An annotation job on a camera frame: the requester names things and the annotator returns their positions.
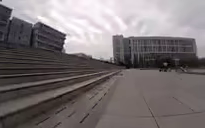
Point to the low building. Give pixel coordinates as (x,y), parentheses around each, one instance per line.
(81,56)

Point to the large pale building with windows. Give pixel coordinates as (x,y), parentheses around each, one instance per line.
(156,50)

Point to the grey paved plaza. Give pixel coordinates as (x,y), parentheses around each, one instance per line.
(163,96)

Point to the wide grey stone steps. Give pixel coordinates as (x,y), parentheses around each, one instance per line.
(26,75)

